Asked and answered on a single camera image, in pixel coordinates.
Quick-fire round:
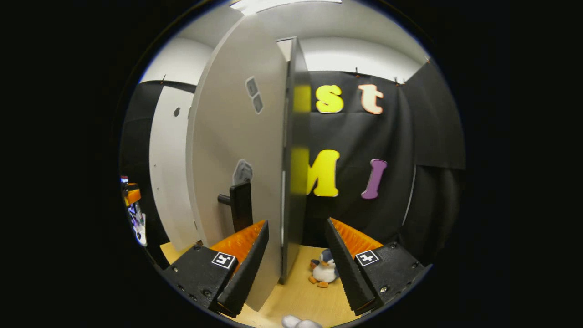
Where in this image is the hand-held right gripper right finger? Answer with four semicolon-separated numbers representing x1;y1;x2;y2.
325;217;431;316

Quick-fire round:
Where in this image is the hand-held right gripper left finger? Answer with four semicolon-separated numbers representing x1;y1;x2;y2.
162;220;270;319

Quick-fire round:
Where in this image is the grey cabinet door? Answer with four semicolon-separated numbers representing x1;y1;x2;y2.
149;85;202;253
185;14;293;313

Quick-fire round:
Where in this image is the grey cabinet with shelves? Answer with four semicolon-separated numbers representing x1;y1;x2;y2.
277;36;313;286

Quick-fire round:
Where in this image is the penguin plush toy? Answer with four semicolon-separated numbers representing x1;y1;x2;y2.
308;248;340;289

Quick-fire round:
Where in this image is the computer monitor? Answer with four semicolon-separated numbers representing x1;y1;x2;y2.
120;175;148;247

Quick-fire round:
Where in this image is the black backdrop cloth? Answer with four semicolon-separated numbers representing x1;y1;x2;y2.
119;61;466;266

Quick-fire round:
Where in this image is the large ceiling light panel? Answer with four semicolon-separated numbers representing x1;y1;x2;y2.
230;0;343;16

